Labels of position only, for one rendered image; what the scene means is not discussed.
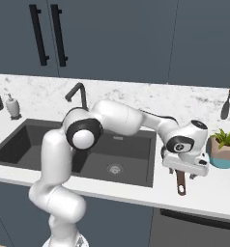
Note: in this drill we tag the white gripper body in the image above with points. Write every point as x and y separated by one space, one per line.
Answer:
181 164

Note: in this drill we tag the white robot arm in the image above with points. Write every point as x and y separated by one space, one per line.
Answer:
55 160

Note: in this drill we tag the dark grey sink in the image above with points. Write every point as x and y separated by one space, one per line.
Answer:
126 157

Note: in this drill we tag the green plant in pot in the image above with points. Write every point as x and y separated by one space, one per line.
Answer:
224 149

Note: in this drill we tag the grey dishwasher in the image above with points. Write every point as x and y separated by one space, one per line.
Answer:
191 233

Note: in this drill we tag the hanging dark spoon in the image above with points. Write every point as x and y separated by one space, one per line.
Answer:
226 109

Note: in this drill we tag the dark blue lower cupboard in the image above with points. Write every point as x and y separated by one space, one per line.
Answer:
120 225

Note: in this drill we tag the black tap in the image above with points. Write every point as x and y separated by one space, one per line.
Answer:
82 93

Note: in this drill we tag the dark blue cupboard door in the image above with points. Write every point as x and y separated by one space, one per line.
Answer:
14 35
207 41
120 38

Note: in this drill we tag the white soap dispenser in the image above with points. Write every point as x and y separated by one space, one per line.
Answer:
13 107

